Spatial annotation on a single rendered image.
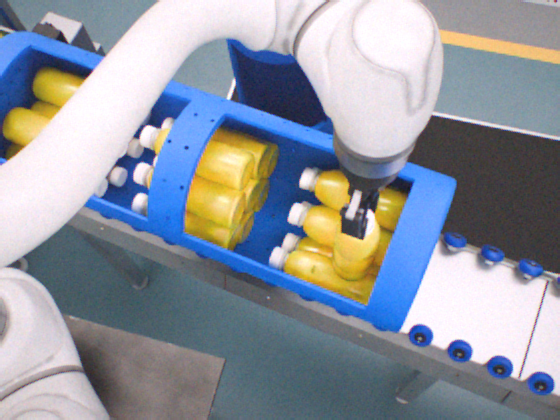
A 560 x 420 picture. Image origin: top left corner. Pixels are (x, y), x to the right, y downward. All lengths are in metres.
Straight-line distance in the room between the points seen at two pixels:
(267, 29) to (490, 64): 2.13
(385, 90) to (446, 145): 1.77
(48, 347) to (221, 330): 1.27
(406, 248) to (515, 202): 1.31
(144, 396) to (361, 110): 0.76
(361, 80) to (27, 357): 0.64
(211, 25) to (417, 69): 0.20
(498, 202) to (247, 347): 0.98
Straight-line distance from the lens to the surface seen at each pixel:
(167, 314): 2.27
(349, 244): 0.96
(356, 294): 1.10
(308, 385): 2.17
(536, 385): 1.26
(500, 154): 2.34
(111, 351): 1.22
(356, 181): 0.73
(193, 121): 1.09
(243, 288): 1.34
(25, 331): 0.97
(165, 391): 1.18
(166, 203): 1.08
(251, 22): 0.63
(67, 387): 0.99
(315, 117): 2.16
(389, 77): 0.53
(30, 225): 0.48
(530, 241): 2.23
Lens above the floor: 2.15
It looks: 67 degrees down
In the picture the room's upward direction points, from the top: 10 degrees counter-clockwise
